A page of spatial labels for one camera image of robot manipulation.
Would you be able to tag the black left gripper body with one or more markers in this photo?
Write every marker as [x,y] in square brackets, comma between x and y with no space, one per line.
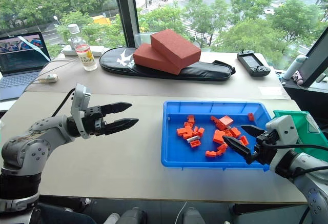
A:
[93,125]

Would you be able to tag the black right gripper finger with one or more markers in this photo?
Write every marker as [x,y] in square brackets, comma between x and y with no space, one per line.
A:
[253,130]
[238,147]

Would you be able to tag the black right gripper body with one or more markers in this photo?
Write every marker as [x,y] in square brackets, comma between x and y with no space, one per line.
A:
[266,149]

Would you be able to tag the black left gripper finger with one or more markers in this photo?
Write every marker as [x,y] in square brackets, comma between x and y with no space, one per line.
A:
[116,107]
[123,124]

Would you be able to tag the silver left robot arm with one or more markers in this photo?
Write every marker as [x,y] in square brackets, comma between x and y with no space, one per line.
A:
[28,144]

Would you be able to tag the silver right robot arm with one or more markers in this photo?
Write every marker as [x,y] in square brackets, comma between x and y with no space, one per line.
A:
[311,172]

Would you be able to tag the green plastic bin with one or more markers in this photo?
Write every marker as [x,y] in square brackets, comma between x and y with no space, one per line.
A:
[311,131]

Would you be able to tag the red plastic part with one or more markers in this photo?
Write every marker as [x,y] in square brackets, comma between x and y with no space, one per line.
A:
[251,116]

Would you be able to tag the large flat orange block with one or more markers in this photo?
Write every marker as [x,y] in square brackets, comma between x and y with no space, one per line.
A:
[218,136]
[225,120]

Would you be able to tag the black racket bag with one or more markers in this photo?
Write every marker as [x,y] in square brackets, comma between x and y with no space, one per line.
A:
[115,61]

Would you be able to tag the black side cabinet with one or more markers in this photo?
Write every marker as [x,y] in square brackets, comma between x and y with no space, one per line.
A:
[305,98]

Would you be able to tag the blue plastic tray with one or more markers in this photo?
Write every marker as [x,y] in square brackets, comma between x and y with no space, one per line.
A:
[176,152]

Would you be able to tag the red foam brick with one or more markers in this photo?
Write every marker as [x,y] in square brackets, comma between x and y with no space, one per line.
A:
[176,45]
[151,57]

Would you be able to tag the clear plastic drink bottle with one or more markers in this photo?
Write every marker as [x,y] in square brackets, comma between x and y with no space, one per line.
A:
[85,55]

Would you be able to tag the black handheld remote controller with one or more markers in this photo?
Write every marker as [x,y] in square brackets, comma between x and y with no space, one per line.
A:
[252,62]

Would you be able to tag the small pink toy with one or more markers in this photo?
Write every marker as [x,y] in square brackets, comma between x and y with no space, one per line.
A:
[298,77]

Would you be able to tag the white thermos bottle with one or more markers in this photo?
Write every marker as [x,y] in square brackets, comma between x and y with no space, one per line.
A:
[294,66]

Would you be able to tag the dark rounded grey shape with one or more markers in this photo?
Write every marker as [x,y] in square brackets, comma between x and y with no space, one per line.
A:
[133,216]
[193,216]

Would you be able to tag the black monitor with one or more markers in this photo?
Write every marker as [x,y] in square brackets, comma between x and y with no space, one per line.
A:
[316,60]

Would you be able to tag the grey laptop computer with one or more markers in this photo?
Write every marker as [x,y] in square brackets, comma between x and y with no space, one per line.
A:
[18,62]

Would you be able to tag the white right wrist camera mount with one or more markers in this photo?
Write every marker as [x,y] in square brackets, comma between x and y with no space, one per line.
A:
[284,129]

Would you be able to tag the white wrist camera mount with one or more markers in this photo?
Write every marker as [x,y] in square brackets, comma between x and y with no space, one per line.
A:
[79,98]
[284,129]

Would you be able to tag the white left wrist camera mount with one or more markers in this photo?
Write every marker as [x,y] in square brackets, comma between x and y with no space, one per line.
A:
[79,98]

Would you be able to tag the black window frame post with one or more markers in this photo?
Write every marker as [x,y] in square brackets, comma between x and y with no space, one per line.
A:
[125,11]

